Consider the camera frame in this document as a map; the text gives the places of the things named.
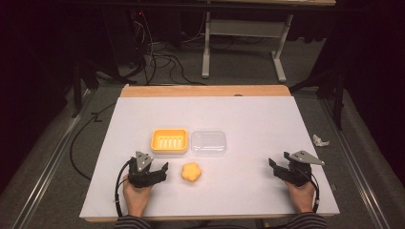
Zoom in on crumpled white paper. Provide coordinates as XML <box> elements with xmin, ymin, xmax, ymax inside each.
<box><xmin>311</xmin><ymin>134</ymin><xmax>330</xmax><ymax>148</ymax></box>

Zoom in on long black floor cable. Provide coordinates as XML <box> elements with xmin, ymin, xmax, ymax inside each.
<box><xmin>69</xmin><ymin>100</ymin><xmax>118</xmax><ymax>181</ymax></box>

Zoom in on white metal desk frame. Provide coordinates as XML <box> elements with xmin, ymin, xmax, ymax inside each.
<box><xmin>201</xmin><ymin>11</ymin><xmax>294</xmax><ymax>84</ymax></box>

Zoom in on clear plastic lid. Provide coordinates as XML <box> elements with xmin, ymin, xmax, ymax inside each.
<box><xmin>190</xmin><ymin>129</ymin><xmax>228</xmax><ymax>157</ymax></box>

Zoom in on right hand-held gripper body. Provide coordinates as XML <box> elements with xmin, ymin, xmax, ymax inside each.
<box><xmin>284</xmin><ymin>150</ymin><xmax>326</xmax><ymax>188</ymax></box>

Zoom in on dark metal stand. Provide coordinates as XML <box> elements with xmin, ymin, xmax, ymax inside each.
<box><xmin>288</xmin><ymin>65</ymin><xmax>347</xmax><ymax>132</ymax></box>
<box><xmin>70</xmin><ymin>59</ymin><xmax>100</xmax><ymax>119</ymax></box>

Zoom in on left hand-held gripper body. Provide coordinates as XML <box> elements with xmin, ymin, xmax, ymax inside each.
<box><xmin>128</xmin><ymin>151</ymin><xmax>160</xmax><ymax>189</ymax></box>

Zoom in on yellow flower-shaped soap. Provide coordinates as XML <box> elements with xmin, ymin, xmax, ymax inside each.
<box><xmin>181</xmin><ymin>161</ymin><xmax>203</xmax><ymax>183</ymax></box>

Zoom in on tangle of black floor cables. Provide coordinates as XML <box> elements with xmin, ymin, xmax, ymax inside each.
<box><xmin>128</xmin><ymin>10</ymin><xmax>206</xmax><ymax>87</ymax></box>

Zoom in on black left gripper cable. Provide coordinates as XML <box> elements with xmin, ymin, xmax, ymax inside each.
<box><xmin>115</xmin><ymin>157</ymin><xmax>133</xmax><ymax>219</ymax></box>

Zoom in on person's left hand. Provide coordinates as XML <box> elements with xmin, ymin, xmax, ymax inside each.
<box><xmin>122</xmin><ymin>177</ymin><xmax>154</xmax><ymax>218</ymax></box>

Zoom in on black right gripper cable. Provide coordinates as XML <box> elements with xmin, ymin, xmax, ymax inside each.
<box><xmin>305</xmin><ymin>173</ymin><xmax>321</xmax><ymax>214</ymax></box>

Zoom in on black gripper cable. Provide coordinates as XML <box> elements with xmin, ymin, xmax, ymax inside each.
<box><xmin>305</xmin><ymin>173</ymin><xmax>321</xmax><ymax>214</ymax></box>
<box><xmin>115</xmin><ymin>157</ymin><xmax>133</xmax><ymax>219</ymax></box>

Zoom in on white table mat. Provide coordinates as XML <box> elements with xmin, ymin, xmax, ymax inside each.
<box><xmin>78</xmin><ymin>96</ymin><xmax>340</xmax><ymax>219</ymax></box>

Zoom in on person's right hand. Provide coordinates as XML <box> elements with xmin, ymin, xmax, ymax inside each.
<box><xmin>285</xmin><ymin>180</ymin><xmax>316</xmax><ymax>214</ymax></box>

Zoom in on metal floor rail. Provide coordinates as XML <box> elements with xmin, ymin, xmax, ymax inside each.
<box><xmin>9</xmin><ymin>88</ymin><xmax>94</xmax><ymax>229</ymax></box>
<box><xmin>319</xmin><ymin>97</ymin><xmax>385</xmax><ymax>229</ymax></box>

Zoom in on yellow soap dish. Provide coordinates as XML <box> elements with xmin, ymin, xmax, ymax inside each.
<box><xmin>149</xmin><ymin>128</ymin><xmax>190</xmax><ymax>156</ymax></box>

